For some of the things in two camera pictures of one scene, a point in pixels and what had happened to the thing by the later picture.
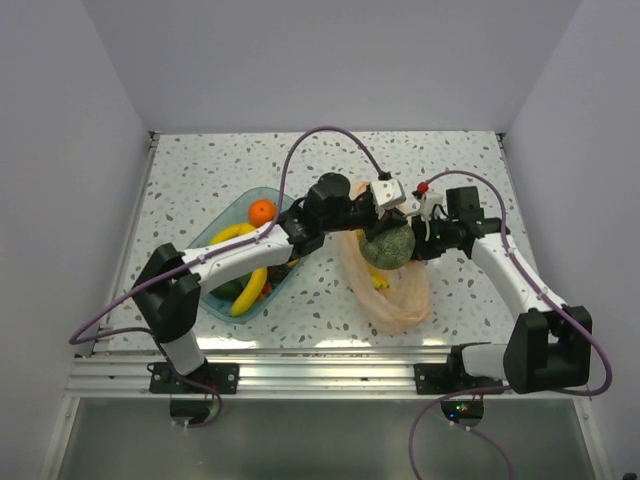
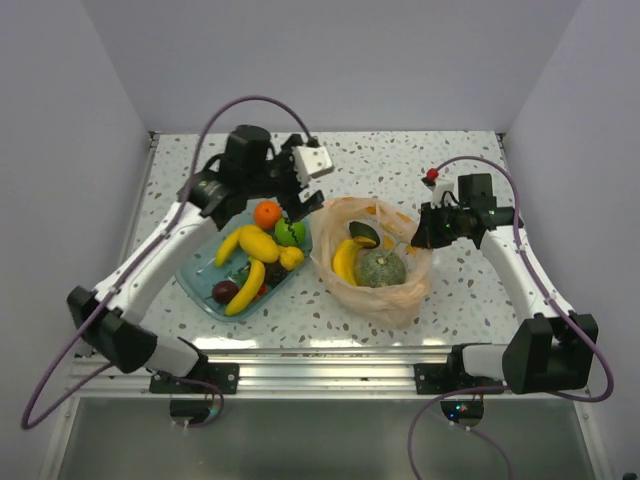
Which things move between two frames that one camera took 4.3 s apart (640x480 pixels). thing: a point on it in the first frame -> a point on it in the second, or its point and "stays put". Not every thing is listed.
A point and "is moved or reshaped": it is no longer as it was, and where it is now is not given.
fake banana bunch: [379, 279] -> [344, 256]
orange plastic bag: [406, 303] is moved or reshaped
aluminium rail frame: [299, 373] stays put
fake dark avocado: [230, 290] is moved or reshaped
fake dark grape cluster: [276, 273] stays put
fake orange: [261, 212] stays put
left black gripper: [391, 217] -> [291, 203]
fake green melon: [390, 249] -> [380, 268]
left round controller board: [191, 411] stays put
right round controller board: [467, 412] stays put
